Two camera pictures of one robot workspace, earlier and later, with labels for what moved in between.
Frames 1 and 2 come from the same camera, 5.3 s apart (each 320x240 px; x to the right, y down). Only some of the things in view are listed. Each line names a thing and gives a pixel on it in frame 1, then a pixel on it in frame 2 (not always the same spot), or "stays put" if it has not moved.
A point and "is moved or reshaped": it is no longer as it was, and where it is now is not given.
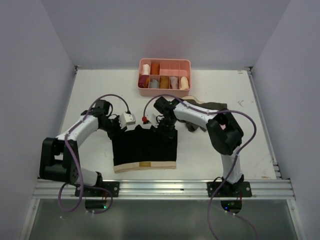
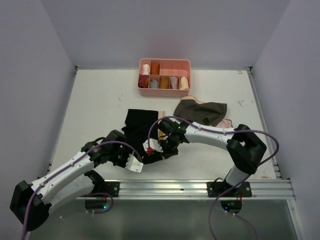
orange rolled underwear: [155, 68] stays put
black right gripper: [172, 129] to [167, 153]
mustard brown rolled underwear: [164, 82] stays put
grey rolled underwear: [154, 84] stays put
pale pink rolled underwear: [174, 82] stays put
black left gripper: [118, 129] to [127, 152]
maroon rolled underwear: [143, 81] stays put
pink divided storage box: [158, 76] stays put
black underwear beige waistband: [139, 149] is moved or reshaped
